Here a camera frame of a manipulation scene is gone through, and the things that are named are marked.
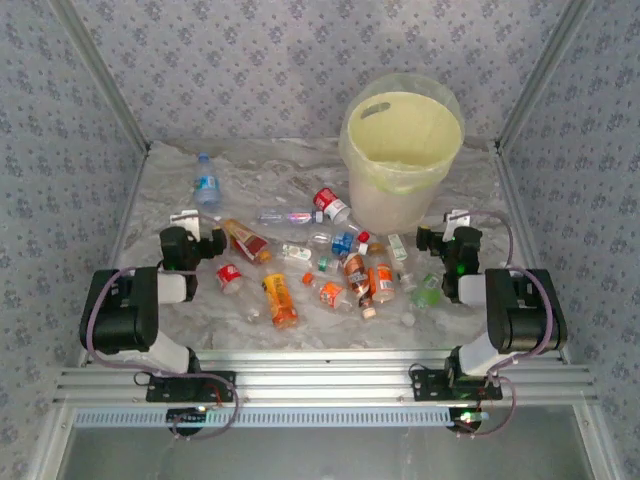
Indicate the aluminium corner post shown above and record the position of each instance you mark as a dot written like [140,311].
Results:
[100,75]
[545,75]

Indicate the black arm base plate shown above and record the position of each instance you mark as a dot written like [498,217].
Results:
[222,382]
[425,385]

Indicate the wide orange label bottle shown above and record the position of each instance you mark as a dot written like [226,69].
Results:
[385,280]

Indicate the aluminium frame rails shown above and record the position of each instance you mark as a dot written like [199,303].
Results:
[325,380]

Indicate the green plastic bottle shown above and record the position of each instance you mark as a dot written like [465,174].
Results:
[425,296]

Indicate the brown bottle red label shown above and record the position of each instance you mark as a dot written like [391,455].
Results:
[245,240]

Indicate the water bottle blue label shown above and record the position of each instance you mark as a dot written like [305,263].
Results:
[206,182]

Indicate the small clear plastic bottle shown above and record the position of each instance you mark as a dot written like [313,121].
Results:
[254,315]

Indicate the slim orange bottle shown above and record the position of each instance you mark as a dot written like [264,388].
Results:
[372,282]

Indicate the clear bottle purple label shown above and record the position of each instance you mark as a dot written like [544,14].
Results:
[290,217]

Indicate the black controller board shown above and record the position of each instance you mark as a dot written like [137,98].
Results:
[465,425]
[187,422]

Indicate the small bottle white cap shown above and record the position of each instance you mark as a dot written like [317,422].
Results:
[362,249]

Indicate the red label bottle white cap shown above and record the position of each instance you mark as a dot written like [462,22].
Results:
[327,200]

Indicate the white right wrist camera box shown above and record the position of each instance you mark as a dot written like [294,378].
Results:
[457,216]

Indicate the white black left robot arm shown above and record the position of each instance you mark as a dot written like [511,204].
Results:
[120,320]

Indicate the aluminium side rail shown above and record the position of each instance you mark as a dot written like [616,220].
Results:
[131,200]
[516,205]

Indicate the orange juice bottle yellow cap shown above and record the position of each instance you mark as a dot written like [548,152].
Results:
[280,300]

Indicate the small amber bottle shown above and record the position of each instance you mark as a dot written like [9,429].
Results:
[377,247]

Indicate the small teal label bottle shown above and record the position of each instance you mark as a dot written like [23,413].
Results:
[327,264]

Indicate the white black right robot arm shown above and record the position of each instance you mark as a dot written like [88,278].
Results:
[525,320]

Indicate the small clear plastic cup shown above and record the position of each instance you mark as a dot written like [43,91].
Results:
[408,319]

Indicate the aluminium frame leg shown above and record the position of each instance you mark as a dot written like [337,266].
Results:
[50,450]
[597,450]

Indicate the blue label bottle red cap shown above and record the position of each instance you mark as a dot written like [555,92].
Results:
[342,243]

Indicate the brown cola bottle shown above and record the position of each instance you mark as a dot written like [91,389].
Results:
[356,277]

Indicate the small white bottle green label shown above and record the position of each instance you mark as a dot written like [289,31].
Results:
[297,252]

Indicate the cream plastic bin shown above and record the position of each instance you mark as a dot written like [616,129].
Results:
[385,212]

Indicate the small clear bottle red label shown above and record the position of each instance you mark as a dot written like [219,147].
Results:
[229,276]

